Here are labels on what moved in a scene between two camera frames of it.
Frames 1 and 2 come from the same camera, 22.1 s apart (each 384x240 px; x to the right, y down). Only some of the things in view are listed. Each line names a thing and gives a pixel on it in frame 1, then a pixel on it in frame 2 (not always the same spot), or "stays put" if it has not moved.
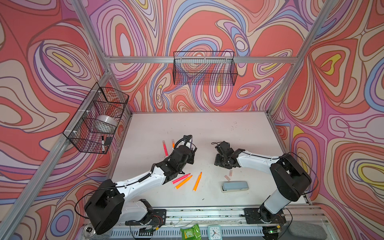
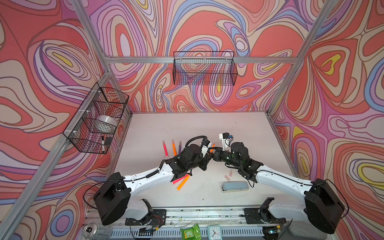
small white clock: (214, 232) stays put
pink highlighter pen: (165, 148) stays put
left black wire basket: (92, 129) stays put
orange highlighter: (199, 178) to (211, 150)
